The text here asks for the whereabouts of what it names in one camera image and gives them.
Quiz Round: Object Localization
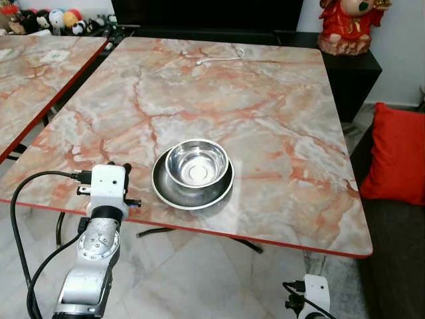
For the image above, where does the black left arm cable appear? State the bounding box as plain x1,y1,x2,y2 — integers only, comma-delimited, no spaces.
9,170,92,319

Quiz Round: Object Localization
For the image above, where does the white blue round plush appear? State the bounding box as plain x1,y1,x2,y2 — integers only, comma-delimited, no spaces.
48,9,66,31

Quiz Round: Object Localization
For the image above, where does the orange red round plush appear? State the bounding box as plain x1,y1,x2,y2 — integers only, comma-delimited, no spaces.
63,7,84,27

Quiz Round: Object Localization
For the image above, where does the white cable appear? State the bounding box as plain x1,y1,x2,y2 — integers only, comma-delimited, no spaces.
197,47,246,66

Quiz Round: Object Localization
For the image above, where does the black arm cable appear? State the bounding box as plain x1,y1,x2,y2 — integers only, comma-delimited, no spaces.
283,281,337,319
9,170,92,319

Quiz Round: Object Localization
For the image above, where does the red pillow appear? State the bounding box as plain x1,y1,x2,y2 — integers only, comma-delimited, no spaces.
359,102,425,206

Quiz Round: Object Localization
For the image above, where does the panda plush toy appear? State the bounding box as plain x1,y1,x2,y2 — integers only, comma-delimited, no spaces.
70,20,91,37

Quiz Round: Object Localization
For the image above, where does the steel bowl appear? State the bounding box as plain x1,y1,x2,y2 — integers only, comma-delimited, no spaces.
164,139,230,189

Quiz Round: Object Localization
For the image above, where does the black television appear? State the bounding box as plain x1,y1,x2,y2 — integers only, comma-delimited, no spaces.
111,0,305,33

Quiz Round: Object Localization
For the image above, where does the steel plate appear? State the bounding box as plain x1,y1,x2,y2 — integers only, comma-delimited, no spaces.
151,148,235,211

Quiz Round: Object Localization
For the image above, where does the dark grey sofa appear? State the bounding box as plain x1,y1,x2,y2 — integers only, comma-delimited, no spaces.
349,126,425,319

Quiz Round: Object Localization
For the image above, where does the large marble pattern table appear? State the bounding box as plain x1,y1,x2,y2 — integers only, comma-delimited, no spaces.
0,37,374,259

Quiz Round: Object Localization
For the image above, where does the marble pattern side table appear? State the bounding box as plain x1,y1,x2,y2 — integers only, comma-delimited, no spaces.
0,35,109,164

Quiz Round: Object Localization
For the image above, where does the red figurine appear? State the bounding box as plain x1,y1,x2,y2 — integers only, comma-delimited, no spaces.
317,0,393,56

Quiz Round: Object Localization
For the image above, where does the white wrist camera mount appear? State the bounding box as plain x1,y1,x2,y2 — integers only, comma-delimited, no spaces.
304,274,331,319
88,164,129,215

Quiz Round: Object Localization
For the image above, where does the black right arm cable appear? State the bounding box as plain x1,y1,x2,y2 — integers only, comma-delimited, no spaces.
283,281,337,319

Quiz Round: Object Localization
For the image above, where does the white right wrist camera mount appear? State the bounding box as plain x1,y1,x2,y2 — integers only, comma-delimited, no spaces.
304,274,331,319

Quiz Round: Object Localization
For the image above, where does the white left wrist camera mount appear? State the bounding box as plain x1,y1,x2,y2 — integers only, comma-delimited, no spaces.
88,164,129,215

